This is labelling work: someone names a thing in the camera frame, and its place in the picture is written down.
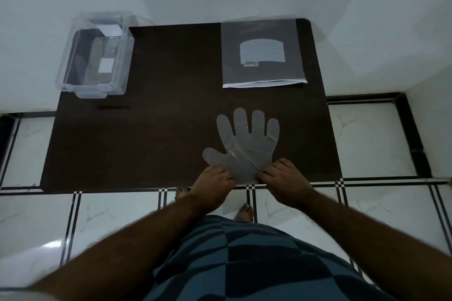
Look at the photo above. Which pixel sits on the person's right hand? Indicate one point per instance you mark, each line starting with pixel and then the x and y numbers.
pixel 289 186

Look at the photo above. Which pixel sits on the person's left hand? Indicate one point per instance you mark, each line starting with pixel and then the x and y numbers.
pixel 212 189

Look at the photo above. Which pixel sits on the person's right fingers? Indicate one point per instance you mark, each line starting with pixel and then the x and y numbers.
pixel 275 170

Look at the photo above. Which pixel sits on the person's left fingers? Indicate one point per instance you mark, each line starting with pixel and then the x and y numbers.
pixel 222 175

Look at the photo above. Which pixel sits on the clear plastic disposable glove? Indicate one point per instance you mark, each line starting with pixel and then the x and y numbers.
pixel 249 142

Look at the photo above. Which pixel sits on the person's right forearm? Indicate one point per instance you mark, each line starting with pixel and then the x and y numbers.
pixel 374 244

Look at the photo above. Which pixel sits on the person's left forearm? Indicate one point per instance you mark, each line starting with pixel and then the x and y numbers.
pixel 134 251

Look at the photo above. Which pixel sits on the person's right foot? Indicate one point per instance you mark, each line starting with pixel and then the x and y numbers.
pixel 244 213

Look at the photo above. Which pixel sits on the person's foot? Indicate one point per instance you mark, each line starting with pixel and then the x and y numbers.
pixel 244 213
pixel 182 193

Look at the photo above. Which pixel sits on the person's left foot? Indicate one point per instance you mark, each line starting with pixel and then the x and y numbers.
pixel 182 193

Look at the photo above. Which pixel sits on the blue checkered shorts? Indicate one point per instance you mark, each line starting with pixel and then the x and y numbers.
pixel 254 262

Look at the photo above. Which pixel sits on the clear packet of plastic gloves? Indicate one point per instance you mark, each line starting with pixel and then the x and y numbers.
pixel 263 54

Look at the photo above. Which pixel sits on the clear plastic storage container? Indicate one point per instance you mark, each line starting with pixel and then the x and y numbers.
pixel 93 57

